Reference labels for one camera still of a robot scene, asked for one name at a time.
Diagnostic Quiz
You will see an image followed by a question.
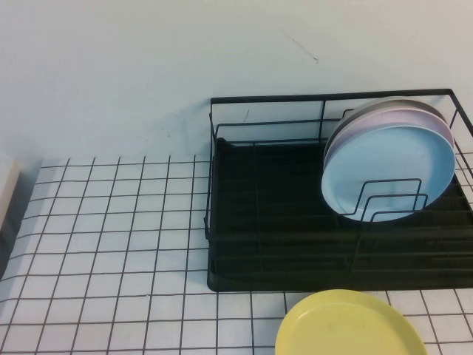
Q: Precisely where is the light blue round plate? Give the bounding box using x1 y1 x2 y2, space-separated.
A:
320 124 456 226

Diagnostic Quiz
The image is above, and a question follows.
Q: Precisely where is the grey round plate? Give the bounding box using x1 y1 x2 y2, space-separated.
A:
336 95 450 129

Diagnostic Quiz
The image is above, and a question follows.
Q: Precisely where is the pink round plate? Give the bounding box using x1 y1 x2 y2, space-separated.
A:
323 106 455 168

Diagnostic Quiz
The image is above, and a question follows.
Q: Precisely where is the yellow round plate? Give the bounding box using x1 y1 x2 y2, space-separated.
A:
274 289 429 355

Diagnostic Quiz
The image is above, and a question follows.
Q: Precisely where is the black drip tray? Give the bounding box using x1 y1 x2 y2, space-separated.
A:
206 137 473 293

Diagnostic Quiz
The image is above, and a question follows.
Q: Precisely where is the white black-grid tablecloth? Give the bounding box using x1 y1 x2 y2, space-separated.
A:
0 155 473 355

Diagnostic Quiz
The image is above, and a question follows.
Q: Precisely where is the beige wooden board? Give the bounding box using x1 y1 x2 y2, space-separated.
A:
0 158 24 237

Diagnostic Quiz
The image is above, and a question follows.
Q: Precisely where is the black wire dish rack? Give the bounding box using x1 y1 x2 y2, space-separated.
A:
202 87 473 293

